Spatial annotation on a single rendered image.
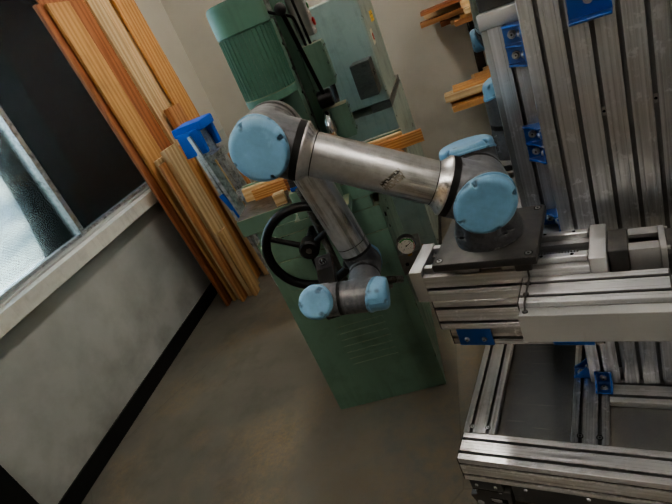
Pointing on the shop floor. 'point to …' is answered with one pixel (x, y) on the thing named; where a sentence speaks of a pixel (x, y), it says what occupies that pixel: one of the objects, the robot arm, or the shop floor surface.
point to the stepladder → (206, 134)
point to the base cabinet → (371, 332)
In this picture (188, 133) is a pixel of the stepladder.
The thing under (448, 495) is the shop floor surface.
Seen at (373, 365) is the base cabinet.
